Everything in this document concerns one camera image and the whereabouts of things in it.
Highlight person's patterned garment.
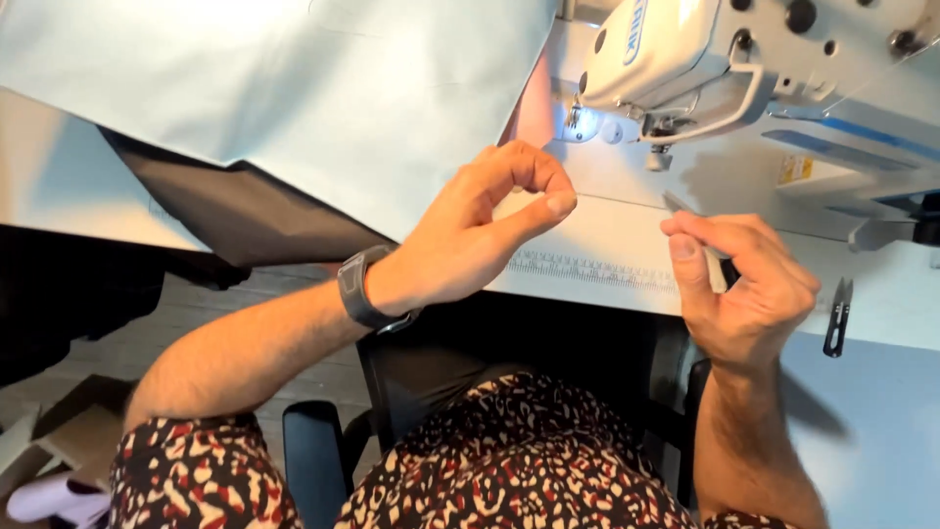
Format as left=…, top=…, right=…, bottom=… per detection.
left=109, top=371, right=801, bottom=529

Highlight light blue fabric sheet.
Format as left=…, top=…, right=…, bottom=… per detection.
left=0, top=0, right=563, bottom=254

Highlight dark grey wristwatch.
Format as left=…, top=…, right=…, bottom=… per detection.
left=337, top=244, right=421, bottom=336

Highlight cardboard box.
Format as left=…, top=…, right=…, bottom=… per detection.
left=0, top=373, right=141, bottom=529

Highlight black fabric piece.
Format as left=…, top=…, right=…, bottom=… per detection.
left=95, top=125, right=398, bottom=270

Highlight person's right hand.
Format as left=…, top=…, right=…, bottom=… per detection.
left=659, top=212, right=822, bottom=368

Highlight white industrial sewing machine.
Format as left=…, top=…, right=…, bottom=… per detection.
left=552, top=0, right=940, bottom=254

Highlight black chair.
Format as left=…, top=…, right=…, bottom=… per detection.
left=282, top=292, right=713, bottom=529

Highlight black thread snips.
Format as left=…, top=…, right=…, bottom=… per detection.
left=822, top=276, right=854, bottom=360

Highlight person's left hand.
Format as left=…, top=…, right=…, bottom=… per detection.
left=365, top=140, right=579, bottom=318

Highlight printed ruler strip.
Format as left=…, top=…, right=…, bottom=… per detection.
left=507, top=248, right=680, bottom=296

